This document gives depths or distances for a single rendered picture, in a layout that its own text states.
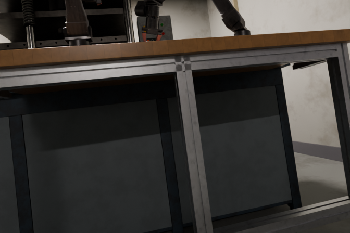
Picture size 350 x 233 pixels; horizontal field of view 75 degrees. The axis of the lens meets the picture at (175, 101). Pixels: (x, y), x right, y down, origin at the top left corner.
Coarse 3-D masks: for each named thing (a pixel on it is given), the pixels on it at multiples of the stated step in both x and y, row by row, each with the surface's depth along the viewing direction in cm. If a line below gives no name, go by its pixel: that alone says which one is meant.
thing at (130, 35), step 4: (124, 0) 187; (128, 0) 188; (124, 4) 187; (128, 4) 188; (124, 8) 187; (128, 8) 187; (124, 12) 187; (128, 12) 187; (124, 16) 187; (128, 16) 187; (124, 20) 188; (128, 20) 186; (124, 24) 255; (128, 24) 186; (128, 28) 186; (132, 28) 188; (128, 32) 186; (132, 32) 187; (128, 36) 186; (132, 36) 187; (128, 40) 186; (132, 40) 186
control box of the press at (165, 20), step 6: (138, 18) 201; (144, 18) 202; (162, 18) 205; (168, 18) 206; (138, 24) 201; (144, 24) 202; (162, 24) 203; (168, 24) 206; (138, 30) 204; (168, 30) 205; (138, 36) 215; (150, 36) 202; (156, 36) 203; (162, 36) 204; (168, 36) 205
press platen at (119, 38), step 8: (48, 40) 181; (56, 40) 182; (64, 40) 183; (96, 40) 188; (104, 40) 189; (112, 40) 190; (120, 40) 191; (0, 48) 175; (8, 48) 176; (16, 48) 177; (24, 48) 179
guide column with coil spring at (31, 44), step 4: (24, 4) 176; (28, 4) 176; (24, 12) 176; (28, 12) 175; (32, 12) 179; (28, 20) 175; (32, 20) 177; (28, 28) 175; (32, 28) 176; (28, 32) 174; (32, 32) 176; (28, 36) 174; (32, 36) 175; (28, 40) 174; (32, 40) 175; (28, 44) 174; (32, 44) 175; (28, 48) 175
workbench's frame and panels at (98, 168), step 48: (48, 96) 101; (96, 96) 105; (144, 96) 109; (240, 96) 118; (0, 144) 97; (48, 144) 100; (96, 144) 104; (144, 144) 108; (240, 144) 116; (288, 144) 121; (0, 192) 96; (48, 192) 99; (96, 192) 102; (144, 192) 106; (240, 192) 114; (288, 192) 119
